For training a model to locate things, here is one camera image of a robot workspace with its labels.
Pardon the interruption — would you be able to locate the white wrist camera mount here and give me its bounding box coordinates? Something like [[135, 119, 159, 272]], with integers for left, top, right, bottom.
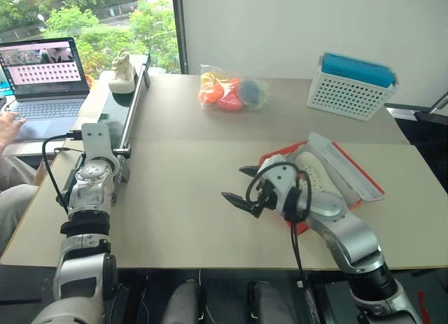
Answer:
[[259, 153, 299, 213], [80, 122, 114, 162]]

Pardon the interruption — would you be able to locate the clear plastic bag of toys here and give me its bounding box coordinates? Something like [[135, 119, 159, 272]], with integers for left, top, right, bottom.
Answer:
[[197, 64, 271, 113]]

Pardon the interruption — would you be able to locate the orange and white shoebox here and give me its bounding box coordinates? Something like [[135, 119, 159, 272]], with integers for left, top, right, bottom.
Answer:
[[258, 131, 386, 236]]

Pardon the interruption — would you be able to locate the pink toy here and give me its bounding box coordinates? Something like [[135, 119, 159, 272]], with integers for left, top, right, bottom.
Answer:
[[217, 92, 244, 112]]

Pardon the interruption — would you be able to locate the grey rounded cover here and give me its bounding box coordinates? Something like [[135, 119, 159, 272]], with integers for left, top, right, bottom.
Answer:
[[162, 279, 208, 324], [246, 281, 295, 324]]

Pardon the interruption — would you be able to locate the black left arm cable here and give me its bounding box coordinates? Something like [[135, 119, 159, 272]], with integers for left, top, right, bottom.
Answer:
[[41, 129, 83, 215]]

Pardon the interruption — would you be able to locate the black conveyor belt silver rail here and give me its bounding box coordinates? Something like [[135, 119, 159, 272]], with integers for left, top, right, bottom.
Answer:
[[99, 52, 153, 185]]

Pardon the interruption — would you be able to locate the grey laptop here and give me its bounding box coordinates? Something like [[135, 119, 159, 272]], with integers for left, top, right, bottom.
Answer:
[[0, 36, 92, 142]]

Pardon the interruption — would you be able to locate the person's bare hand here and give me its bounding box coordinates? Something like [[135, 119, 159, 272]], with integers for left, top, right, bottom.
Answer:
[[0, 111, 27, 153]]

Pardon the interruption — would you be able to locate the red strap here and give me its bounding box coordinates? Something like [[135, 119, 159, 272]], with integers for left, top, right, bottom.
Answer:
[[416, 290, 432, 324]]

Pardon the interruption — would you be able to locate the white mesh shoe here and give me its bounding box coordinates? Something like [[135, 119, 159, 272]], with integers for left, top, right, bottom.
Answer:
[[108, 48, 138, 94], [293, 151, 341, 195]]

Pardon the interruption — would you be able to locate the orange toy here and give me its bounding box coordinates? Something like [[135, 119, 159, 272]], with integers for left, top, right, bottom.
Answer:
[[198, 79, 225, 110]]

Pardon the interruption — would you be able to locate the black window frame post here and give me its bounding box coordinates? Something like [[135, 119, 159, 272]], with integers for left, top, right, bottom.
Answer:
[[171, 0, 190, 76]]

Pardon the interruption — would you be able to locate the person's grey trouser leg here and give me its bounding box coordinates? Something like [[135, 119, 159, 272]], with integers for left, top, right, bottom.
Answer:
[[0, 155, 40, 255]]

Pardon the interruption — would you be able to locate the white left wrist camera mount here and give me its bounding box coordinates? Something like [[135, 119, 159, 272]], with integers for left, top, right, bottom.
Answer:
[[80, 122, 114, 162]]

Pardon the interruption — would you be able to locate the white perforated plastic basket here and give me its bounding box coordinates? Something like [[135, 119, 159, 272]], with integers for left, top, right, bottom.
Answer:
[[307, 55, 399, 122]]

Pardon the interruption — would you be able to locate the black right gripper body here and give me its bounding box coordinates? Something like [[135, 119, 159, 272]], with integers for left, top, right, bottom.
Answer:
[[248, 178, 279, 219]]

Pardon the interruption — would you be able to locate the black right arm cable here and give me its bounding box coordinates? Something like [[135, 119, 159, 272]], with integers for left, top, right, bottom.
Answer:
[[244, 162, 314, 290]]

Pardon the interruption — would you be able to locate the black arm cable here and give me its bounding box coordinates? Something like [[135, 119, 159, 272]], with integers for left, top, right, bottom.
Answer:
[[41, 129, 83, 215], [244, 162, 314, 290]]

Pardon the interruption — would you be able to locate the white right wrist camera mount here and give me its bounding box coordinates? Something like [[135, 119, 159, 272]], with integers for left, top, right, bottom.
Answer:
[[259, 153, 299, 213]]

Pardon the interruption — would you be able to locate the blue cloth in basket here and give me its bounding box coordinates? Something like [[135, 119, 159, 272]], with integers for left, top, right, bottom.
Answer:
[[321, 52, 397, 89]]

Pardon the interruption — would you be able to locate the blue round toy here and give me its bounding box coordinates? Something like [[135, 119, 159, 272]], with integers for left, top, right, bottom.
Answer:
[[238, 78, 262, 105]]

